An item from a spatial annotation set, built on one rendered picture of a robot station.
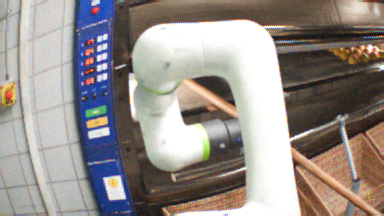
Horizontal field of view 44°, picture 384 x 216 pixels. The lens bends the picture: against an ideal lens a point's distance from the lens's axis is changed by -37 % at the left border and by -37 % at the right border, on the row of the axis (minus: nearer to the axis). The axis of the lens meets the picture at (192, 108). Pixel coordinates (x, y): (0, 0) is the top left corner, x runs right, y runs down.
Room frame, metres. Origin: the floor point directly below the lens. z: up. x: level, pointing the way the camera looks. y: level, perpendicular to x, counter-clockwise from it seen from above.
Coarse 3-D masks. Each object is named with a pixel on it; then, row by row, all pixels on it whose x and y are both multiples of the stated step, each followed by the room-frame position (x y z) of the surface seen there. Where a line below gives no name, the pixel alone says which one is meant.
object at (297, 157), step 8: (184, 80) 2.52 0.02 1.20; (192, 80) 2.49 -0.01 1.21; (192, 88) 2.46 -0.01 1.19; (200, 88) 2.41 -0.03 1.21; (208, 96) 2.34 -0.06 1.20; (216, 96) 2.32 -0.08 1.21; (216, 104) 2.29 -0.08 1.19; (224, 104) 2.25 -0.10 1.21; (232, 112) 2.18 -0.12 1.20; (296, 152) 1.78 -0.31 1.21; (296, 160) 1.75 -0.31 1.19; (304, 160) 1.71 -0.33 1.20; (304, 168) 1.70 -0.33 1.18; (312, 168) 1.65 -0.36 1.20; (320, 176) 1.58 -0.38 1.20; (328, 176) 1.55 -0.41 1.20; (328, 184) 1.52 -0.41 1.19; (336, 184) 1.48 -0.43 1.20; (344, 192) 1.41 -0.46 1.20; (352, 192) 1.38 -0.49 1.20; (352, 200) 1.34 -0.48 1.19; (360, 200) 1.31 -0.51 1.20; (360, 208) 1.28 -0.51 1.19; (368, 208) 1.24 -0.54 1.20
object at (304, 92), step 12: (360, 72) 2.67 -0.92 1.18; (372, 72) 2.69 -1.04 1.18; (312, 84) 2.49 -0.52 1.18; (324, 84) 2.49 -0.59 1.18; (336, 84) 2.53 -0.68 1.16; (348, 84) 2.58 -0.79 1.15; (300, 96) 2.43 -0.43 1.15; (204, 108) 2.29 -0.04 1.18; (216, 108) 2.29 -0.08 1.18; (192, 120) 2.24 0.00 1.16; (204, 120) 2.25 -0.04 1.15
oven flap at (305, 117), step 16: (336, 96) 2.57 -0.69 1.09; (352, 96) 2.62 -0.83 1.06; (368, 96) 2.68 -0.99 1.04; (288, 112) 2.43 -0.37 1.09; (304, 112) 2.46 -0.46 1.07; (320, 112) 2.50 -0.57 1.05; (336, 112) 2.54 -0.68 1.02; (368, 112) 2.64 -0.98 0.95; (288, 128) 2.41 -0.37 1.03; (304, 128) 2.44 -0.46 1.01; (336, 128) 2.51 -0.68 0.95; (304, 144) 2.39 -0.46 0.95; (144, 160) 2.18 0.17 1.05; (208, 160) 2.26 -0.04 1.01; (144, 176) 2.16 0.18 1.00; (160, 176) 2.18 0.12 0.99; (208, 176) 2.23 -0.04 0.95; (224, 176) 2.23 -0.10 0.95; (160, 192) 2.13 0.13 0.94
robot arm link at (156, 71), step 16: (144, 32) 1.31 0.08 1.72; (160, 32) 1.28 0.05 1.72; (176, 32) 1.28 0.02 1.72; (192, 32) 1.28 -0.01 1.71; (144, 48) 1.27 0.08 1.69; (160, 48) 1.25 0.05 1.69; (176, 48) 1.26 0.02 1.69; (192, 48) 1.26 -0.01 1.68; (144, 64) 1.26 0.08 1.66; (160, 64) 1.25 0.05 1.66; (176, 64) 1.25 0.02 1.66; (192, 64) 1.26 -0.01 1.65; (144, 80) 1.30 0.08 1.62; (160, 80) 1.27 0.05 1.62; (176, 80) 1.28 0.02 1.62
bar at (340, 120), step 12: (360, 108) 2.17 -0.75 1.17; (372, 108) 2.20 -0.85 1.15; (336, 120) 2.08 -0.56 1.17; (348, 120) 2.12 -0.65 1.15; (312, 132) 2.01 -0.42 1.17; (348, 144) 2.03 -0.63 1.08; (240, 156) 1.90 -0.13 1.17; (348, 156) 1.99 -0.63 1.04; (192, 168) 1.84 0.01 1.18; (204, 168) 1.84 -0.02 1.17; (216, 168) 1.85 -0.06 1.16; (360, 180) 1.89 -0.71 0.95; (348, 204) 1.89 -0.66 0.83
